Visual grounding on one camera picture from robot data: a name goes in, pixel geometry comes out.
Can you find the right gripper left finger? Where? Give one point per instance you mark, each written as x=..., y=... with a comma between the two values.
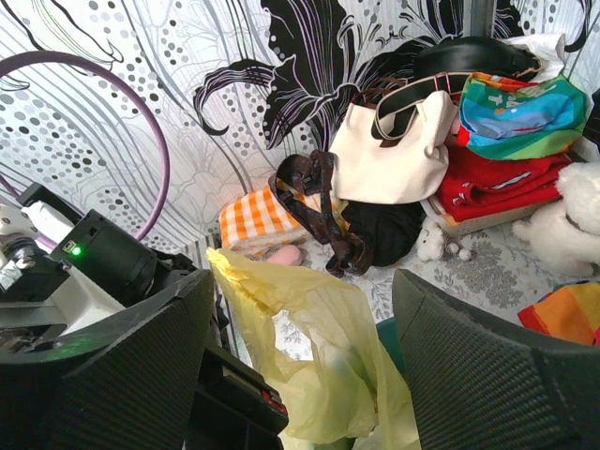
x=126, y=382

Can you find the teal trash bin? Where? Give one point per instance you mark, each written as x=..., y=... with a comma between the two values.
x=388, y=336

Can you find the yellow trash bag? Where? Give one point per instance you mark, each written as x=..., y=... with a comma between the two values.
x=313, y=338

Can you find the rainbow striped cloth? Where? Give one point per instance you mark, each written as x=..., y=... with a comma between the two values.
x=569, y=313

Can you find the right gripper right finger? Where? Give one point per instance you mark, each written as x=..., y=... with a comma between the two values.
x=480, y=382

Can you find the brown patterned bag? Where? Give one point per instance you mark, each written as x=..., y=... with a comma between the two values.
x=302, y=186

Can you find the red cloth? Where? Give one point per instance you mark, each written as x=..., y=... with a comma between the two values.
x=474, y=186

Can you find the cream canvas tote bag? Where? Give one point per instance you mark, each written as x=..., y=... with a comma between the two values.
x=368, y=170

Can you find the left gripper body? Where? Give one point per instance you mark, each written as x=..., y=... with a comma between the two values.
x=234, y=408

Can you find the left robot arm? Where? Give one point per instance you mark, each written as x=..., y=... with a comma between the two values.
x=62, y=271

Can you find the orange checkered towel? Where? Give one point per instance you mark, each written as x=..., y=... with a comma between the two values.
x=257, y=222

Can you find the pink cylinder toy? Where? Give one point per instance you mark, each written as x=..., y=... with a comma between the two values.
x=289, y=255

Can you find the colorful patterned bag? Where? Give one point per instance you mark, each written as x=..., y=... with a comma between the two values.
x=505, y=119

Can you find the white lamb plush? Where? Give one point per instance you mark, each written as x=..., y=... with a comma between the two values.
x=564, y=235

